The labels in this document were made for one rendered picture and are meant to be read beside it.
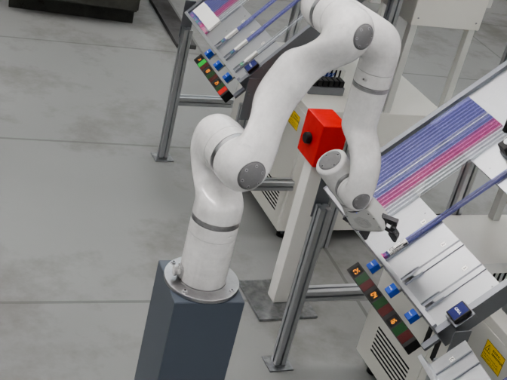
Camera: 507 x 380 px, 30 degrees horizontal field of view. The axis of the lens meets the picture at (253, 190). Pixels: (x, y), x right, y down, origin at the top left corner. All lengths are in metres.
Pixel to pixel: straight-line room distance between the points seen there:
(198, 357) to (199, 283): 0.21
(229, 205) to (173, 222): 1.74
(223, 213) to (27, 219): 1.71
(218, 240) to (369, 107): 0.48
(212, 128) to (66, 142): 2.28
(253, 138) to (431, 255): 0.71
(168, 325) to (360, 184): 0.58
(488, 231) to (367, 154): 0.99
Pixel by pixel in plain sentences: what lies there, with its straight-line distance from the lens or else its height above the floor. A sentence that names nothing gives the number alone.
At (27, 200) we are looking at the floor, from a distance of 3.92.
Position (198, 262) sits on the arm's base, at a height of 0.79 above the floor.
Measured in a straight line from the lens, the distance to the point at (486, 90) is 2.96.
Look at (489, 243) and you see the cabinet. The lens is 3.13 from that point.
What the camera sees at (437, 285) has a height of 0.77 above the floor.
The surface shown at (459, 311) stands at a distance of 2.39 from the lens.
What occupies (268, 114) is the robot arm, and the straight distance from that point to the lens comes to 2.12.
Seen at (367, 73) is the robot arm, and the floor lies 1.28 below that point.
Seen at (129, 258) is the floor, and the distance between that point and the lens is 3.66.
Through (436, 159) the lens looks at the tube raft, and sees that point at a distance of 2.80.
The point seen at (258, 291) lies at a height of 0.01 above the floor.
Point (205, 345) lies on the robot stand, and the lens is 2.39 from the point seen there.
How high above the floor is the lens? 2.03
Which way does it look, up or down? 28 degrees down
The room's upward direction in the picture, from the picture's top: 14 degrees clockwise
